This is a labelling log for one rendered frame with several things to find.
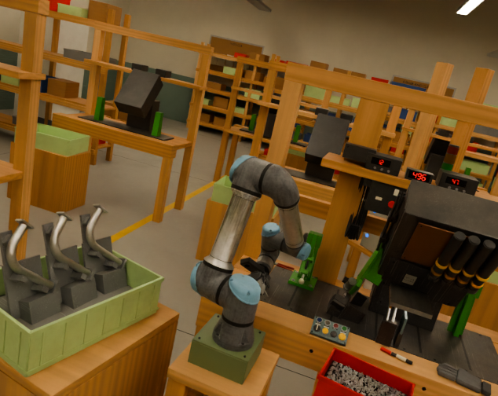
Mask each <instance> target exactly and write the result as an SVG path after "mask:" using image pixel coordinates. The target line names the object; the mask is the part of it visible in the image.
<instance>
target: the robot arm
mask: <svg viewBox="0 0 498 396"><path fill-rule="evenodd" d="M229 180H230V181H231V182H232V185H231V190H232V191H233V194H232V197H231V200H230V201H229V205H228V207H227V210H226V213H225V216H224V218H223V220H222V224H221V226H220V229H219V231H218V235H217V237H216V239H215V242H214V245H213V247H212V250H211V253H210V254H209V255H208V256H206V257H204V259H203V261H199V262H198V263H197V264H196V266H194V268H193V270H192V273H191V277H190V284H191V286H192V289H193V291H195V292H197V293H198V294H199V295H201V296H203V297H205V298H207V299H209V300H210V301H212V302H213V303H216V304H218V305H219V306H221V307H223V311H222V316H221V317H220V319H219V320H218V323H217V324H216V325H215V326H214V330H213V333H212V338H213V340H214V341H215V342H216V343H217V344H218V345H219V346H220V347H222V348H224V349H226V350H231V351H236V352H241V351H245V350H249V349H250V348H252V346H253V343H254V325H253V323H254V317H255V314H256V310H257V307H258V303H259V300H260V295H264V294H266V295H267V293H268V291H269V288H270V285H269V281H270V279H271V277H270V275H269V274H270V273H271V271H272V269H273V266H274V264H275V262H276V259H277V258H278V256H279V253H280V251H282V252H284V253H286V254H288V255H290V256H293V257H295V258H296V259H300V260H302V261H304V260H306V259H307V258H308V257H309V254H310V252H311V245H310V244H308V243H307V242H304V238H303V233H302V224H301V219H300V214H299V209H298V202H299V201H300V196H299V191H298V187H297V185H296V183H295V181H294V179H293V177H292V176H291V175H290V174H289V173H288V172H287V171H286V170H285V169H284V168H283V167H282V166H280V165H277V164H274V163H270V162H268V161H265V160H263V159H259V158H258V157H256V156H249V155H244V156H241V157H240V158H238V159H237V160H236V161H235V162H234V163H233V165H232V166H231V168H230V171H229ZM262 194H263V195H265V196H268V197H270V198H272V199H273V202H274V204H275V205H276V206H277V207H278V211H279V215H280V221H281V225H282V229H283V232H281V231H280V227H279V226H278V225H277V224H276V223H274V222H268V223H266V224H265V225H264V226H263V227H262V243H261V253H260V255H259V257H258V259H257V261H254V260H253V259H252V258H250V257H249V258H243V259H241V260H240V265H241V266H243V267H244V268H246V269H247V270H249V271H250V272H251V274H248V275H243V274H242V273H235V274H233V275H232V273H233V270H234V268H233V264H232V262H233V258H234V256H235V254H236V250H237V248H238V245H239V243H240V239H241V237H242V235H243V232H244V229H245V227H246V224H247V221H248V219H249V216H250V214H251V210H252V208H253V206H254V202H255V201H257V200H260V199H261V197H262ZM267 288H268V290H267V291H266V289H267ZM267 297H268V295H267Z"/></svg>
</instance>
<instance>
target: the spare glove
mask: <svg viewBox="0 0 498 396"><path fill-rule="evenodd" d="M437 371H438V375H439V376H443V377H445V378H446V379H449V380H451V381H456V383H458V384H459V385H461V386H463V387H466V388H468V389H470V390H472V391H474V392H476V393H480V392H481V393H482V394H483V395H485V396H491V384H489V383H486V382H485V381H483V382H482V380H481V379H480V378H478V377H476V376H473V375H471V374H470V373H469V372H467V371H466V370H464V369H463V368H459V370H458V369H457V368H454V367H452V366H451V365H448V364H446V363H443V364H439V365H438V367H437Z"/></svg>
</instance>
